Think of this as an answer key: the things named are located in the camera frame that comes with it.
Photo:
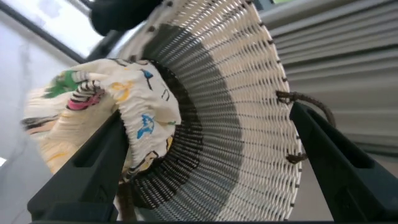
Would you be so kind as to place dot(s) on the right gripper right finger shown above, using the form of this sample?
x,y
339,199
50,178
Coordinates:
x,y
351,183

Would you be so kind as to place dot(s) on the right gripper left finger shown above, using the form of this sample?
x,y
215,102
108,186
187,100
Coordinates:
x,y
84,180

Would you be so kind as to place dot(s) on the cream printed garment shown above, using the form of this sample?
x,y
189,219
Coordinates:
x,y
140,102

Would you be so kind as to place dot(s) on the black garment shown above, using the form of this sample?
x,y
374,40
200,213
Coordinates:
x,y
121,14

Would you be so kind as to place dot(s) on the white laundry basket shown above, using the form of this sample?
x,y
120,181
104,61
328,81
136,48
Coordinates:
x,y
248,124

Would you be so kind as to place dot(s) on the beige curtain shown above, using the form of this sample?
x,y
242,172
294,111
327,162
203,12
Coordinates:
x,y
342,62

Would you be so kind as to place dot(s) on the window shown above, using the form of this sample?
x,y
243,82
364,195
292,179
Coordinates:
x,y
263,3

